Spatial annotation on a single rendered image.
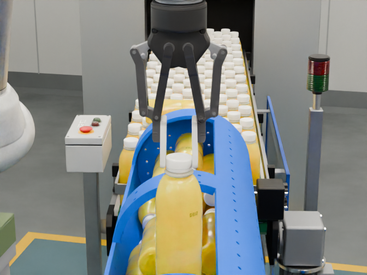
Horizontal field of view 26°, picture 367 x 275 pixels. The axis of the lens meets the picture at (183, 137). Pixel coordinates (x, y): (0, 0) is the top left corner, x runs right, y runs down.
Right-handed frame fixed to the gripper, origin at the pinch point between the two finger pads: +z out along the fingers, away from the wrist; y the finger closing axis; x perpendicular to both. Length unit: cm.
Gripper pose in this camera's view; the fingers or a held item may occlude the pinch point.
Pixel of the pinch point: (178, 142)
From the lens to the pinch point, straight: 112.3
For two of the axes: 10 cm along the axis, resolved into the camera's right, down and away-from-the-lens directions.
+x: 0.3, -3.4, 9.4
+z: 0.0, 9.4, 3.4
